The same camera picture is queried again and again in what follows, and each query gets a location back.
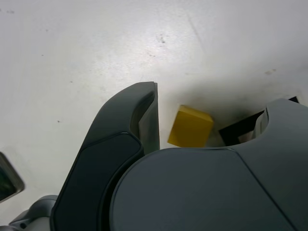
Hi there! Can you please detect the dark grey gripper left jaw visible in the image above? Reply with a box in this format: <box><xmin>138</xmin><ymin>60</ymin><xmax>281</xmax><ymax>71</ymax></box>
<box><xmin>49</xmin><ymin>81</ymin><xmax>161</xmax><ymax>231</ymax></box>

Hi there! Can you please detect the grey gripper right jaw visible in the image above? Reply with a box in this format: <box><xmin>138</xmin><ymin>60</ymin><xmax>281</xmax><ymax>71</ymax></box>
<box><xmin>101</xmin><ymin>98</ymin><xmax>308</xmax><ymax>231</ymax></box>

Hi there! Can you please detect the yellow cube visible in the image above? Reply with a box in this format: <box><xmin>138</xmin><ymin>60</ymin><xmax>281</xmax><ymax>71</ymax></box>
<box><xmin>167</xmin><ymin>104</ymin><xmax>215</xmax><ymax>148</ymax></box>

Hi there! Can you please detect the black tape square outline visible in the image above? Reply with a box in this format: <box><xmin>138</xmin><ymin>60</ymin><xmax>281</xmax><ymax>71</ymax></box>
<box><xmin>218</xmin><ymin>96</ymin><xmax>299</xmax><ymax>146</ymax></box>

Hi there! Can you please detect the dark object with metal rim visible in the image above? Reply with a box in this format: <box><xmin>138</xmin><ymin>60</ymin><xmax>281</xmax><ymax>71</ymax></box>
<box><xmin>0</xmin><ymin>152</ymin><xmax>26</xmax><ymax>203</ymax></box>

